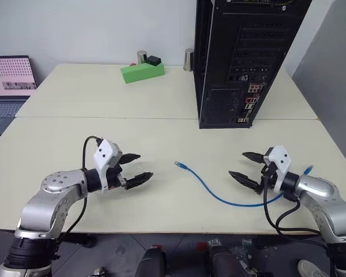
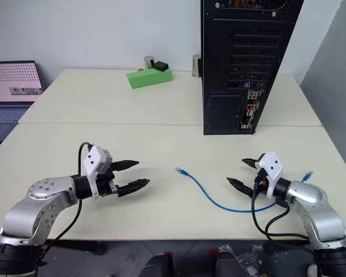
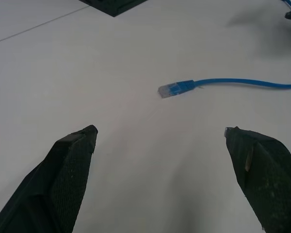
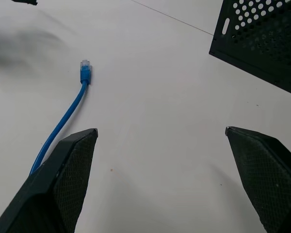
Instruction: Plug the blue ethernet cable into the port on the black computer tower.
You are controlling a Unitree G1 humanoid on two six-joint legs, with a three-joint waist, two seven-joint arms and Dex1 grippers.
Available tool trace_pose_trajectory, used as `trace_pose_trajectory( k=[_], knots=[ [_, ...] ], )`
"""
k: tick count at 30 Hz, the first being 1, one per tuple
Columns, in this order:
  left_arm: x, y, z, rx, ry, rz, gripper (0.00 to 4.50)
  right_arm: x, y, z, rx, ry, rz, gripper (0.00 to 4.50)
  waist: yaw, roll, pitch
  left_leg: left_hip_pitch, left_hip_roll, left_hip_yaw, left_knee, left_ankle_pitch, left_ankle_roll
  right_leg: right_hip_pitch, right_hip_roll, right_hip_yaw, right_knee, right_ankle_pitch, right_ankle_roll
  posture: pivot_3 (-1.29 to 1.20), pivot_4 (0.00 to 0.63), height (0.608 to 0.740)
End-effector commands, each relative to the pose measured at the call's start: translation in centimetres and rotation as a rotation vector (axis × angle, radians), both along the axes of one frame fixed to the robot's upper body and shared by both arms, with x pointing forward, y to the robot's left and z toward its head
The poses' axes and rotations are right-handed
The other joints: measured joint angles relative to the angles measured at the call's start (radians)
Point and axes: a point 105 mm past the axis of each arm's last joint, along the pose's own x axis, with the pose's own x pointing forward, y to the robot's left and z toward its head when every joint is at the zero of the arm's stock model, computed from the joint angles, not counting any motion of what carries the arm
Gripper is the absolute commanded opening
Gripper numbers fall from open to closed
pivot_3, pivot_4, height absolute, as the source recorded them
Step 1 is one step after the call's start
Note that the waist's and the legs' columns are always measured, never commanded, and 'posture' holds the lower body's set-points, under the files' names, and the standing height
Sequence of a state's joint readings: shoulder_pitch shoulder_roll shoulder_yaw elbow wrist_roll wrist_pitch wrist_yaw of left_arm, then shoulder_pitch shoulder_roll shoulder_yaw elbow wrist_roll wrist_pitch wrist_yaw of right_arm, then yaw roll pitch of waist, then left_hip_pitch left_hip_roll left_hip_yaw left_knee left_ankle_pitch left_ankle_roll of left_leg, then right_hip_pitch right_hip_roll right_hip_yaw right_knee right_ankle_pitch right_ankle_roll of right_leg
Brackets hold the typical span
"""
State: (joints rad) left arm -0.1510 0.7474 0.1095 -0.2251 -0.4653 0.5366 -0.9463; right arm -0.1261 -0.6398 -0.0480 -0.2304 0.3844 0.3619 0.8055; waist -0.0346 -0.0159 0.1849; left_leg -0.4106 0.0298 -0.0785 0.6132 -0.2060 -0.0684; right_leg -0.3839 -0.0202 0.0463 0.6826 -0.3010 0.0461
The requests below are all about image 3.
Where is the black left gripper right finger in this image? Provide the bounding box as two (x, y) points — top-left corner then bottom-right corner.
(224, 126), (291, 233)

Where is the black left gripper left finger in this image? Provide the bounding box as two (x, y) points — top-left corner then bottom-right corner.
(0, 124), (98, 233)

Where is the black box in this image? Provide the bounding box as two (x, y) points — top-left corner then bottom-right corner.
(79, 0), (148, 17)

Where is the blue ethernet cable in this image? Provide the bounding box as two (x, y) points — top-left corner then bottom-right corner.
(157, 0), (291, 99)

